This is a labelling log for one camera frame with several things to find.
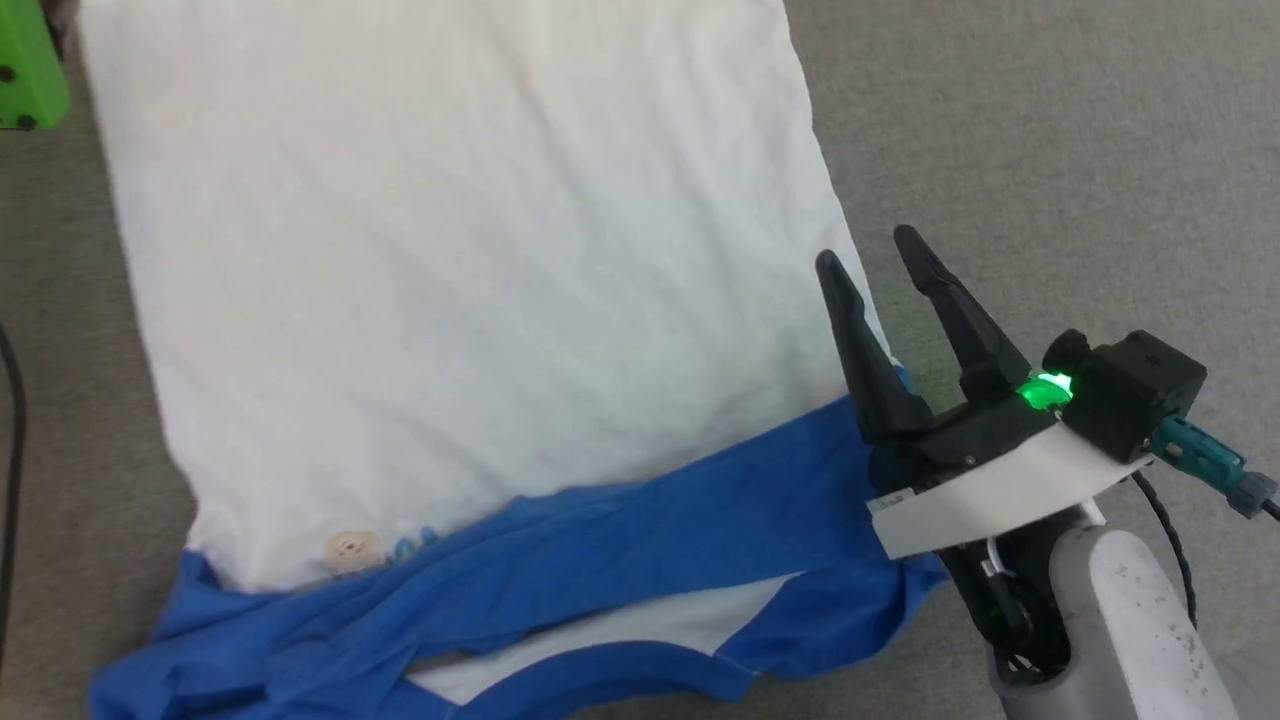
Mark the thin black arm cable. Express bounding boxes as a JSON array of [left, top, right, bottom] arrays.
[[1130, 470, 1201, 633], [0, 322, 29, 666]]

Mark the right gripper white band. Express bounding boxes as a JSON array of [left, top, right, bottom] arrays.
[[815, 225, 1153, 561]]

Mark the grey fabric sofa surface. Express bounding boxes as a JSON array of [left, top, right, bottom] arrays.
[[0, 0, 1280, 720]]

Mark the blue and white garment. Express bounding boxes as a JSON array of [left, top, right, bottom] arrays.
[[78, 0, 951, 720]]

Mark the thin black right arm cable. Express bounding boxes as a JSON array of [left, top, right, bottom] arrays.
[[1130, 470, 1201, 633]]

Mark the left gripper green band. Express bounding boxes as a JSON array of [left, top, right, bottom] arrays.
[[0, 0, 73, 132]]

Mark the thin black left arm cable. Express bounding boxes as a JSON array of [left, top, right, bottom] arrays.
[[0, 322, 29, 666]]

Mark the teal cable connector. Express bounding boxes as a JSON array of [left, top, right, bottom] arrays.
[[1150, 414, 1280, 521]]

